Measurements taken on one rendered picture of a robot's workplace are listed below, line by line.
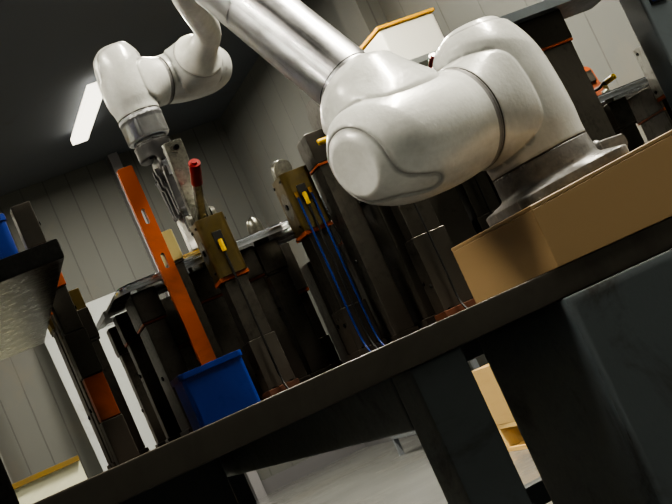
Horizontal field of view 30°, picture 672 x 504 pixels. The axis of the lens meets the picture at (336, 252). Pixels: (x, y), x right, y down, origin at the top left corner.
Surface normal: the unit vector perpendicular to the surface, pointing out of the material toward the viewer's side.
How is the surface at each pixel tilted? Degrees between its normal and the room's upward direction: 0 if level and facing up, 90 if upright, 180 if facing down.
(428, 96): 64
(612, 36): 90
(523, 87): 91
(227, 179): 90
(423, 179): 144
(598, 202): 90
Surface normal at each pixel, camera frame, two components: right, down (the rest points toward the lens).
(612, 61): -0.87, 0.36
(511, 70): 0.41, -0.36
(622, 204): 0.29, -0.22
